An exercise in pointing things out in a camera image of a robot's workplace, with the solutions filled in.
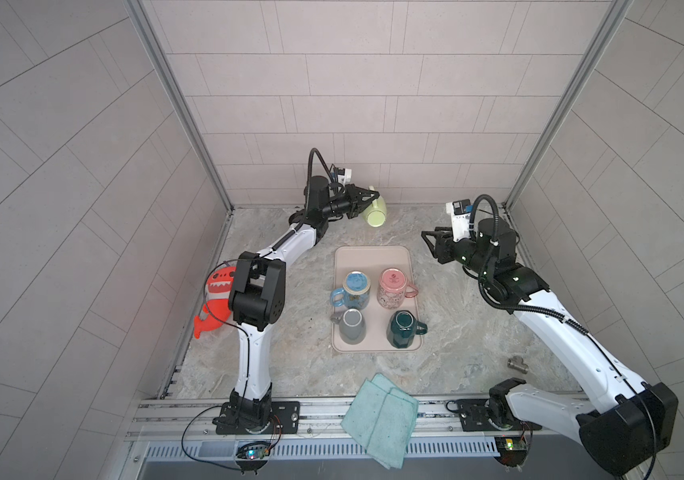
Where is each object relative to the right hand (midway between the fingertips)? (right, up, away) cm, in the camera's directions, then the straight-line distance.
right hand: (427, 231), depth 74 cm
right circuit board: (+18, -51, -6) cm, 54 cm away
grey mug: (-19, -25, +3) cm, 31 cm away
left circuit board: (-40, -48, -10) cm, 64 cm away
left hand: (-11, +10, +10) cm, 18 cm away
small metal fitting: (+25, -35, +4) cm, 43 cm away
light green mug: (-13, +5, +8) cm, 16 cm away
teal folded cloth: (-12, -45, -4) cm, 46 cm away
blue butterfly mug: (-18, -17, +8) cm, 26 cm away
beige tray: (-12, -10, +26) cm, 30 cm away
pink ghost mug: (-8, -16, +9) cm, 20 cm away
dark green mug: (-6, -25, +1) cm, 25 cm away
